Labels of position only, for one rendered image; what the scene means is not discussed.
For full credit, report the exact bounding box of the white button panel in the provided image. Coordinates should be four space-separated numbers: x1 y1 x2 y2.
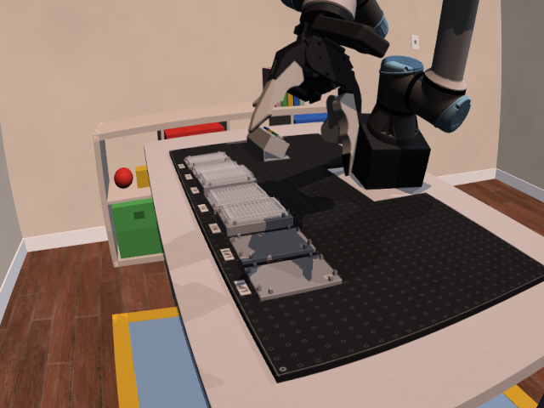
226 127 290 162

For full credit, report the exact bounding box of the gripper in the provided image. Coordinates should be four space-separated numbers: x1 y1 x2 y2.
248 3 361 176

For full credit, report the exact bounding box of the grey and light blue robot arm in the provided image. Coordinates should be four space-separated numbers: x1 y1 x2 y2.
281 0 479 146

